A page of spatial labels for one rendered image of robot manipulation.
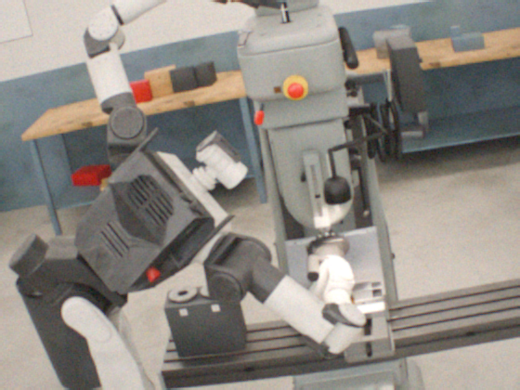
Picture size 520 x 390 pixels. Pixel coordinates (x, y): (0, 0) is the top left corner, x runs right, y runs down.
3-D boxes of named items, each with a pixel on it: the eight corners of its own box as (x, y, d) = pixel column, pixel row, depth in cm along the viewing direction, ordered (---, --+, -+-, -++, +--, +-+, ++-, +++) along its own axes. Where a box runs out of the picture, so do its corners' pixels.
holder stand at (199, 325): (245, 349, 244) (232, 295, 236) (177, 357, 246) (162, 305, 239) (247, 330, 255) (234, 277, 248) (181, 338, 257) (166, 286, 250)
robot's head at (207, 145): (215, 183, 191) (239, 165, 188) (189, 159, 188) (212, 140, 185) (220, 169, 196) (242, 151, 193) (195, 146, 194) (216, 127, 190)
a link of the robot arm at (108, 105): (98, 97, 189) (115, 148, 187) (133, 84, 191) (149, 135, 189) (100, 110, 200) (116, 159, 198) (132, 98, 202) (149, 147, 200)
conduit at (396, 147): (407, 169, 242) (398, 105, 235) (357, 177, 244) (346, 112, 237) (400, 149, 259) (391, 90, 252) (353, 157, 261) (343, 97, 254)
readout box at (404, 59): (430, 110, 237) (421, 45, 230) (402, 114, 238) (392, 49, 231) (421, 94, 256) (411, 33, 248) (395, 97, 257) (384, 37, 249)
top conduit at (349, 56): (360, 69, 194) (357, 56, 193) (344, 71, 195) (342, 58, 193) (348, 36, 236) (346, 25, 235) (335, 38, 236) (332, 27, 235)
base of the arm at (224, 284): (237, 316, 184) (247, 285, 177) (189, 290, 187) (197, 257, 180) (266, 279, 195) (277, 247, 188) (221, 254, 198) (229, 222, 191)
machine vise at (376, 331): (395, 355, 223) (392, 324, 219) (344, 363, 225) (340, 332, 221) (385, 297, 256) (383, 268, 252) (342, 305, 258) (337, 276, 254)
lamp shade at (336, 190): (332, 207, 201) (329, 185, 199) (319, 200, 207) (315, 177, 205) (357, 199, 203) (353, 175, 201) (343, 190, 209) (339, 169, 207)
